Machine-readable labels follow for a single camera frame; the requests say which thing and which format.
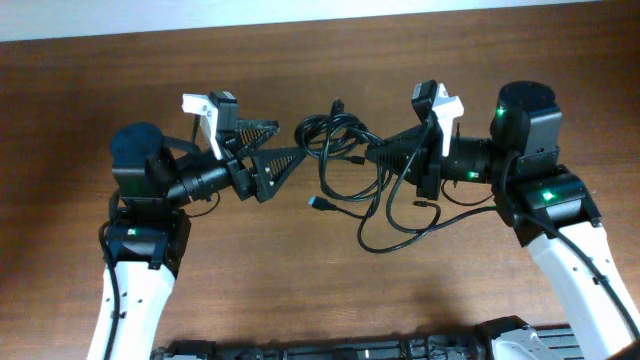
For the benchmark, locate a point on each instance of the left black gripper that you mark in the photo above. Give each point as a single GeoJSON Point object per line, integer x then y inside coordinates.
{"type": "Point", "coordinates": [254, 182]}

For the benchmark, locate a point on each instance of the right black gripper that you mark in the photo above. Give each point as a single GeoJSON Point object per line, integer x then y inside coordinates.
{"type": "Point", "coordinates": [426, 167]}

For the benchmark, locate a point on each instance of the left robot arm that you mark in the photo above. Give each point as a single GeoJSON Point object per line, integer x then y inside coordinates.
{"type": "Point", "coordinates": [146, 233]}

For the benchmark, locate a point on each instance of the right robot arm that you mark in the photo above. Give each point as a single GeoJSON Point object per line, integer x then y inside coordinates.
{"type": "Point", "coordinates": [549, 208]}

